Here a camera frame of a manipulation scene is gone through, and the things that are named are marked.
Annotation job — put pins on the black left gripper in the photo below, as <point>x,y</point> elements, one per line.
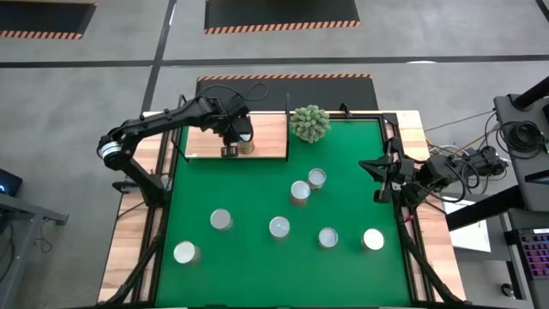
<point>227,118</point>

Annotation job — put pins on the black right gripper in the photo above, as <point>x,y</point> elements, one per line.
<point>401,173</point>

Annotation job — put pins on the orange pineapple label can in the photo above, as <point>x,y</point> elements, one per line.
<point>300,191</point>
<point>246,148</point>

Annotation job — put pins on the small honey label can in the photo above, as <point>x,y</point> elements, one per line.
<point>316,177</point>

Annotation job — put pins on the green peaches label can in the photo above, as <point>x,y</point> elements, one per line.
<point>185,252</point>
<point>221,219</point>

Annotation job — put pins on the silver-lidded tin can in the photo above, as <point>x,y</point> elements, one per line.
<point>279,227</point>
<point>373,239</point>

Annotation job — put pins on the green sliced peaches can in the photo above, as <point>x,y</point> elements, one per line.
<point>328,237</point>

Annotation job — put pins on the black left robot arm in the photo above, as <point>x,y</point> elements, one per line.
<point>150,122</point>

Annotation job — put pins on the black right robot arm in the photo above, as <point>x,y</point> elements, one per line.
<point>437,171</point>

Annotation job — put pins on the potted green succulent plant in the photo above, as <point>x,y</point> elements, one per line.
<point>310,124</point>

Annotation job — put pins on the black hazard-striped floor mat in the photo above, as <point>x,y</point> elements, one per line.
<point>334,92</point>
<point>279,13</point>
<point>43,17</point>

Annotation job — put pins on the black cart beam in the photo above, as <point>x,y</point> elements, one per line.
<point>484,208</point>

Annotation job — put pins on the white paper sheet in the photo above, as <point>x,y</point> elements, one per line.
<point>472,236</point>

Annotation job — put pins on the green table mat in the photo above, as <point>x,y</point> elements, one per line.
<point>240,274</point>

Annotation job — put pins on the grey equipment cart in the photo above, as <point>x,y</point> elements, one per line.
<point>514,116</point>

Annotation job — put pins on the black cart pole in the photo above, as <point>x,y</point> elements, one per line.
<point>532,92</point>

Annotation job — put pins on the backlit keyboard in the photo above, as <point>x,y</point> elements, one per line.
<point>536,253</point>

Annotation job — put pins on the grey metal desk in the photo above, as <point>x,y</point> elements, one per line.
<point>17,206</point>

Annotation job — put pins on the dark device with blue light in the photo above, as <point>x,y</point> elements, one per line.
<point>8,182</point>

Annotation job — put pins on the wooden shelf with black frame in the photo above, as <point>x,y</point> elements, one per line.
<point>270,133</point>

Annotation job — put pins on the black aluminium table frame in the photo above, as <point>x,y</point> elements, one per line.
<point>388,119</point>

